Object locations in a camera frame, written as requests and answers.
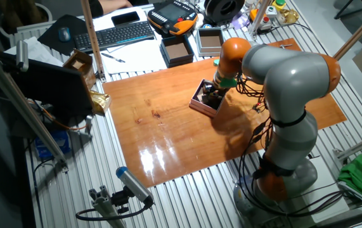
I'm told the crumpled gold foil wrapper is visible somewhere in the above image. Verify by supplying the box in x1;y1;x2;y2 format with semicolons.
277;8;301;25

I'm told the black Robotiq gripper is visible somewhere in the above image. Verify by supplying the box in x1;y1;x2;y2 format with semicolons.
202;81;229;103

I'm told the black orange teach pendant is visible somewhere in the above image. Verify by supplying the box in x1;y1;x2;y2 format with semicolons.
146;0;199;36

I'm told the person forearm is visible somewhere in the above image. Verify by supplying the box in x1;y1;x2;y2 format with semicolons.
88;0;134;18

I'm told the orange wooden board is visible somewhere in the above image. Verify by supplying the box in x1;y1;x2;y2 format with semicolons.
102;37;349;188

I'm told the black computer mouse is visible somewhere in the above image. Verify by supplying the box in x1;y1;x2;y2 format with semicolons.
57;26;72;43

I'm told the short aluminium profile stub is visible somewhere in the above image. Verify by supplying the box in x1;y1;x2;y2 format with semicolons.
88;185;127;228

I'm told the long aluminium profile beam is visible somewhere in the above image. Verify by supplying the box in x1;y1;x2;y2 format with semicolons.
0;44;69;174

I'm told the light grey-blue gift box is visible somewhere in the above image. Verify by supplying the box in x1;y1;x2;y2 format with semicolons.
195;27;225;58

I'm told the black mouse pad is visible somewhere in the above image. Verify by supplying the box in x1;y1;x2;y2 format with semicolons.
37;14;88;56

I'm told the blue plastic pack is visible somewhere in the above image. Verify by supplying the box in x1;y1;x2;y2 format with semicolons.
34;129;72;159

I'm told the black camera clamp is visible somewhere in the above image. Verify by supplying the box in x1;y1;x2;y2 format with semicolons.
110;186;134;215

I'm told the green cloth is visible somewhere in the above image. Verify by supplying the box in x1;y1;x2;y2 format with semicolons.
338;144;362;199

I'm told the orange cable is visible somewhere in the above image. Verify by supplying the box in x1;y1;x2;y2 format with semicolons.
30;99;88;131

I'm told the slanted metal frame pole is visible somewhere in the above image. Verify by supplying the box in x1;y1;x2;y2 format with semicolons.
332;1;362;61

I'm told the grey box green button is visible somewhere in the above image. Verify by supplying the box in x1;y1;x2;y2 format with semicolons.
265;5;278;19

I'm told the black computer keyboard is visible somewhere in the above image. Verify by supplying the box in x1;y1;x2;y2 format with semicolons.
72;20;156;54

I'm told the pink square gift box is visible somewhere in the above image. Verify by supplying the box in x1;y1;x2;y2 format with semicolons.
189;78;229;118

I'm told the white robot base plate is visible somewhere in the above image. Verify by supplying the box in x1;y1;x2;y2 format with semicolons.
290;155;349;222

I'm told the large white paper sheet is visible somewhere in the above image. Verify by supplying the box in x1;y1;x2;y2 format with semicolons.
100;37;169;75

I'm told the aluminium profile post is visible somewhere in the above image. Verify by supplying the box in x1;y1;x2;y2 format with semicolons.
247;0;273;36

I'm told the translucent purple plastic bag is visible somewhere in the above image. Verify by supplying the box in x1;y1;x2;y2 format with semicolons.
230;11;252;31

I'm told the white paper stack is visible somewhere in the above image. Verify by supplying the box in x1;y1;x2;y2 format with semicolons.
4;36;64;67

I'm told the brown cardboard box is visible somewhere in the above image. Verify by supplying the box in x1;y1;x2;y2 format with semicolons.
62;49;97;89

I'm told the black smartphone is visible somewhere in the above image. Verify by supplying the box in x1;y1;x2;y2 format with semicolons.
110;11;141;27

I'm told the silver camera blue tip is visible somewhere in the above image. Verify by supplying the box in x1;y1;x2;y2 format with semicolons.
115;166;155;206

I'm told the gold foil bag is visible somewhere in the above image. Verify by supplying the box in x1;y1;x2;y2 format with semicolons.
89;90;112;117

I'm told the wood coloured upright pole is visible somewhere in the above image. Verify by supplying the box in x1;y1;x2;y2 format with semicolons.
80;0;107;82

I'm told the black monitor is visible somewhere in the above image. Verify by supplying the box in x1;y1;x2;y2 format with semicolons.
0;50;94;120

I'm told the yellow box green button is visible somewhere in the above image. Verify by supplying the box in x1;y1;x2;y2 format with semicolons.
271;0;287;12

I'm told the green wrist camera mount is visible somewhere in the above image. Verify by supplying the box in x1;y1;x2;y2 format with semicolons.
213;58;238;89

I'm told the white sheet under keyboard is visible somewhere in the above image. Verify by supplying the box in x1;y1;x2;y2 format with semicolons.
92;6;150;32

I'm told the black pen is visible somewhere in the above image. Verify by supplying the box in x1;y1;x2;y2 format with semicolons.
100;52;126;63

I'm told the orange plastic object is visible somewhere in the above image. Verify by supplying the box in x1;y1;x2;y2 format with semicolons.
249;8;261;22

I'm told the black filament spool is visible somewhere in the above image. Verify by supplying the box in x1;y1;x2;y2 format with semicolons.
203;0;246;23

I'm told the dark blue gift box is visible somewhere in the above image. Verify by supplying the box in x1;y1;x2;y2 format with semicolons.
159;34;195;69

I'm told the aluminium profile rail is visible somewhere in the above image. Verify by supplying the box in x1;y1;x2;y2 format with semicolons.
332;129;362;162

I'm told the black camera cable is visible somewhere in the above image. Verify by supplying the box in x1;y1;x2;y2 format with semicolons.
75;202;153;222

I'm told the white round bin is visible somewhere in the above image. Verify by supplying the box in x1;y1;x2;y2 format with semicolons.
0;2;54;48

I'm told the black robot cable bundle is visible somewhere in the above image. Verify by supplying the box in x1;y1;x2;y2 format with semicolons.
234;72;346;219

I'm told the grey box red button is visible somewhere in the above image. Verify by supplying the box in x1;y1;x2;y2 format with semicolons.
258;16;273;32

